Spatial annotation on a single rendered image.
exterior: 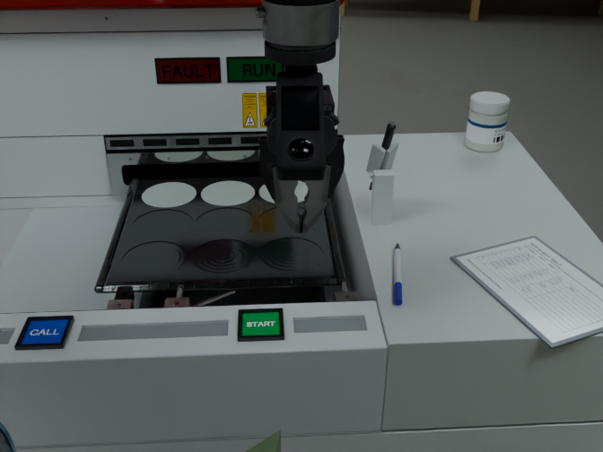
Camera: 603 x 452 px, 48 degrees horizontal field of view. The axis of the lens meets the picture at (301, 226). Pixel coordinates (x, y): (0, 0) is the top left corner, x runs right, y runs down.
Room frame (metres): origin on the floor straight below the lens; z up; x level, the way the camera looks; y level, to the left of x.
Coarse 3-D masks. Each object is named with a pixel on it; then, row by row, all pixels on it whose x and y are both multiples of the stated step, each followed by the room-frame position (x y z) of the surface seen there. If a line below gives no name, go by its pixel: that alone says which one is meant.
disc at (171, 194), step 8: (160, 184) 1.16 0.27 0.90; (168, 184) 1.16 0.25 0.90; (176, 184) 1.16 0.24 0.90; (184, 184) 1.16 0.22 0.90; (144, 192) 1.13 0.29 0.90; (152, 192) 1.13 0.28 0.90; (160, 192) 1.13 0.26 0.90; (168, 192) 1.13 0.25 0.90; (176, 192) 1.13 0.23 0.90; (184, 192) 1.13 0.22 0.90; (192, 192) 1.13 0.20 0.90; (144, 200) 1.10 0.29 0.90; (152, 200) 1.10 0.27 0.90; (160, 200) 1.10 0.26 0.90; (168, 200) 1.10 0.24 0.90; (176, 200) 1.10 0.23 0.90; (184, 200) 1.10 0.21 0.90
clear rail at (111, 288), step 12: (324, 276) 0.85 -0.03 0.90; (336, 276) 0.85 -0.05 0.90; (108, 288) 0.82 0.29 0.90; (144, 288) 0.82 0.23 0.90; (156, 288) 0.83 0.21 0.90; (168, 288) 0.83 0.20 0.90; (192, 288) 0.83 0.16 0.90; (204, 288) 0.83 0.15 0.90; (216, 288) 0.83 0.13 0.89; (228, 288) 0.83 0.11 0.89; (240, 288) 0.83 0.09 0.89; (252, 288) 0.84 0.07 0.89
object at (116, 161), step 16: (112, 160) 1.21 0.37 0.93; (128, 160) 1.21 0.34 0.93; (144, 160) 1.21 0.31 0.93; (160, 160) 1.21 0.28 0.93; (176, 160) 1.21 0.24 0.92; (192, 160) 1.22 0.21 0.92; (208, 160) 1.22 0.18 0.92; (224, 160) 1.22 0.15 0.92; (240, 160) 1.22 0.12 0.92; (256, 160) 1.22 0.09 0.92; (112, 176) 1.21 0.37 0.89; (112, 192) 1.21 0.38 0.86
